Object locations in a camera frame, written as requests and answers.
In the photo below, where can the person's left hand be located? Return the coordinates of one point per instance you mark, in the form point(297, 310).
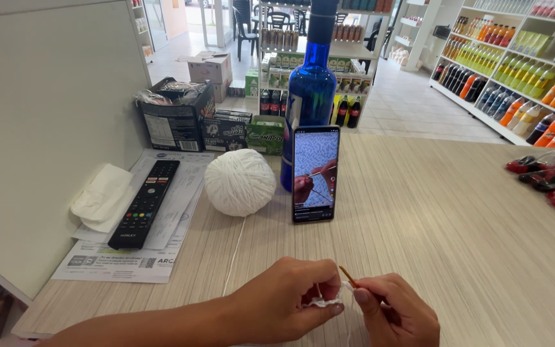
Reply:
point(272, 303)

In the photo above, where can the person's right hand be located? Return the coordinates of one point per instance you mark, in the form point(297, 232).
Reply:
point(398, 313)

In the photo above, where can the white crochet piece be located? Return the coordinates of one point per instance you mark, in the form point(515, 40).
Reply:
point(328, 298)

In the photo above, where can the orange crochet hook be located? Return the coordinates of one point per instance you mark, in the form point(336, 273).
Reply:
point(348, 276)

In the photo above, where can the white yarn strand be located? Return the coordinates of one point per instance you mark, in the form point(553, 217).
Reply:
point(234, 255)

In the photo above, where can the white yarn ball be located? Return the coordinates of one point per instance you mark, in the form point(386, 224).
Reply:
point(239, 181)

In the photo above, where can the printed paper sheets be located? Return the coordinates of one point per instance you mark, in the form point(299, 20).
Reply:
point(162, 226)

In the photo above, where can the black smartphone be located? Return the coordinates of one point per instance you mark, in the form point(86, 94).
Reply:
point(315, 174)

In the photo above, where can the black remote control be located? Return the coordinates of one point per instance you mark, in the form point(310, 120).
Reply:
point(145, 205)

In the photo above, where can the green candy box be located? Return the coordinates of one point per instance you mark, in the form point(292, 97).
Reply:
point(265, 135)

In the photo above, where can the black candy box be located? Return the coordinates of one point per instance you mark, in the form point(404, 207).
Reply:
point(224, 132)

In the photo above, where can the white paper napkin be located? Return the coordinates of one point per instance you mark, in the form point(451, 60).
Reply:
point(102, 197)

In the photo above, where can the bags of red candies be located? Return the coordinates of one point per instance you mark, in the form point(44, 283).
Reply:
point(549, 180)

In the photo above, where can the black carton with snack bags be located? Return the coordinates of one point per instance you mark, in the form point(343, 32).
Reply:
point(176, 115)

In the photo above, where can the blue glass bottle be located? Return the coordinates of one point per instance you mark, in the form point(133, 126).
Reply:
point(312, 91)

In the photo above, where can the cardboard boxes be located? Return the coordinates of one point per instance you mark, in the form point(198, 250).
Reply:
point(211, 72)

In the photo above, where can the white shelf with groceries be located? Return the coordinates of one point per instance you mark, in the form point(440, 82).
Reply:
point(323, 62)

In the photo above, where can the white shelf with soda bottles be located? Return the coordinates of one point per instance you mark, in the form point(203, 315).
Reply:
point(513, 72)

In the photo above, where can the black chairs and table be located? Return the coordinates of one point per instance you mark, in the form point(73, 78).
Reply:
point(277, 24)

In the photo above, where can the white shelf with packets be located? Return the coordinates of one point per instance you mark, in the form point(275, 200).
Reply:
point(410, 33)

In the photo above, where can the white shelf by door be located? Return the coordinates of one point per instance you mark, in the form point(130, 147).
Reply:
point(141, 29)

